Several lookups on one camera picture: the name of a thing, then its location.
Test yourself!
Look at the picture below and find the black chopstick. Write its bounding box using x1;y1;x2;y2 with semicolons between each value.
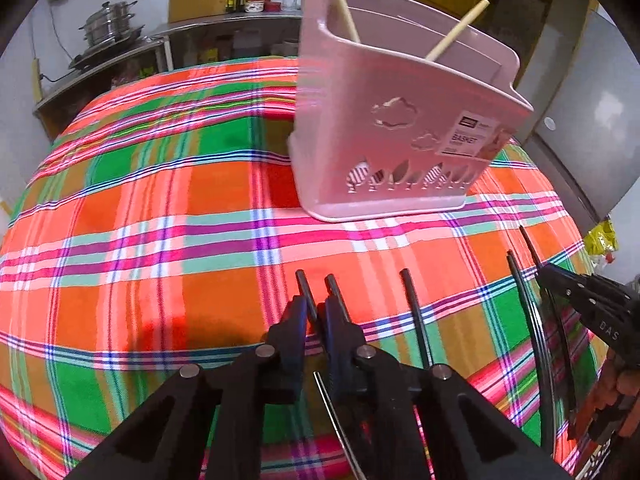
295;269;318;325
400;268;434;368
506;249;556;457
324;274;352;322

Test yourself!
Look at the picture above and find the silver metal chopstick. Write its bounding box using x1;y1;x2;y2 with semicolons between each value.
312;372;367;480

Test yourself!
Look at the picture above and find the wooden chopstick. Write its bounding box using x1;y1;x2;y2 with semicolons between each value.
425;0;490;62
335;0;361;44

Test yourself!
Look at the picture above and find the steel kitchen counter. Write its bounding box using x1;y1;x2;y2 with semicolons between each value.
149;10;302;70

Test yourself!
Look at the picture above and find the person right hand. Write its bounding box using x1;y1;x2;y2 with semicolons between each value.
570;348;639;440

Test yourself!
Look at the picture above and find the yellow plastic bag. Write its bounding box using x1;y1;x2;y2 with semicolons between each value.
584;217;620;256

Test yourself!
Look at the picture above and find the silver refrigerator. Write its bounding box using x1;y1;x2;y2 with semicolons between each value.
524;11;639;234

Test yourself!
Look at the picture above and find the plaid tablecloth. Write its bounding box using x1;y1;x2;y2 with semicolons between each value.
1;58;590;479

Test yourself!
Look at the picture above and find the pink utensil basket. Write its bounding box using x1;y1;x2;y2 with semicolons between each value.
288;0;533;222

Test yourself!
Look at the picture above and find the wooden low shelf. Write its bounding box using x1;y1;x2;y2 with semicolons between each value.
31;39;170;141

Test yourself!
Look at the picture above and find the induction cooker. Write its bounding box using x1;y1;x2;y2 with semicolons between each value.
68;26;143;70

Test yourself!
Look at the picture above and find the steel steamer pot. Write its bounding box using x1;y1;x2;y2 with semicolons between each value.
80;0;138;47

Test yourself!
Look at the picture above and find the red lid jar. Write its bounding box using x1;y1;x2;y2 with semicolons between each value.
243;0;265;13

